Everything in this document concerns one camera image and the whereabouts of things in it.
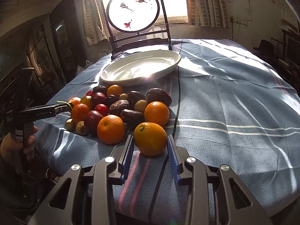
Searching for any red cherry tomato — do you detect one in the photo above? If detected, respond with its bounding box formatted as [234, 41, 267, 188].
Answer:
[94, 104, 109, 117]

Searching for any dark red plum back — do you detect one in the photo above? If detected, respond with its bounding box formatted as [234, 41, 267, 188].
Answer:
[91, 92, 106, 109]

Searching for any dark avocado-like fruit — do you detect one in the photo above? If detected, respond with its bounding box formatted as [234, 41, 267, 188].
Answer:
[145, 88, 172, 107]

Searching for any dark wrinkled passion fruit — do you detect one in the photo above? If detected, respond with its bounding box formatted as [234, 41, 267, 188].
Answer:
[109, 100, 130, 116]

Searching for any small yellow-green fruit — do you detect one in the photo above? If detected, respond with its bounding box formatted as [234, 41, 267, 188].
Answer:
[134, 100, 148, 113]

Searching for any person's left hand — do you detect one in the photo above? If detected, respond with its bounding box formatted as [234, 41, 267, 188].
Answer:
[1, 126, 39, 163]

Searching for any dark red plum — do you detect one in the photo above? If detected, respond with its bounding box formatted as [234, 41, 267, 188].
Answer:
[91, 92, 106, 109]
[84, 110, 103, 137]

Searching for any right checked curtain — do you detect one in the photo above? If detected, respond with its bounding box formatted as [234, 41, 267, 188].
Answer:
[186, 0, 229, 29]

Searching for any textured mandarin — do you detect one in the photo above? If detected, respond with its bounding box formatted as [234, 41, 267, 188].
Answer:
[71, 103, 90, 124]

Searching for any checked curtain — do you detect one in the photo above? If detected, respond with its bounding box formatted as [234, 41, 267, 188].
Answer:
[186, 0, 229, 29]
[82, 0, 109, 47]

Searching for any round painted screen ornament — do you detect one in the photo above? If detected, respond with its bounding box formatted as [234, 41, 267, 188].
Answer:
[100, 0, 172, 60]

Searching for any small mandarin orange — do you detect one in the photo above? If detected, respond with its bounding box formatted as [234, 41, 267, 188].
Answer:
[68, 97, 81, 106]

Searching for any left checked curtain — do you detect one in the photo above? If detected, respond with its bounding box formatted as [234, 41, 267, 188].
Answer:
[82, 0, 109, 47]

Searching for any yellow-orange round fruit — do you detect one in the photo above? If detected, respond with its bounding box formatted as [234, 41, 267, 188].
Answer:
[80, 95, 93, 110]

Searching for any white oval plate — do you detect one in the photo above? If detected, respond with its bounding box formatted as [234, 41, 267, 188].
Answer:
[101, 50, 181, 86]

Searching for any blue striped tablecloth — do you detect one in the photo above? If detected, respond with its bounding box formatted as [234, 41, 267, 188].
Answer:
[35, 39, 299, 224]

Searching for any large front orange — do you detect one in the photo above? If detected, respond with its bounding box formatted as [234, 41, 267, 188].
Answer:
[133, 122, 167, 156]

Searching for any brown wrinkled fruit front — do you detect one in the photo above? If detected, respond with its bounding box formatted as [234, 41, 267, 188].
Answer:
[120, 109, 144, 128]

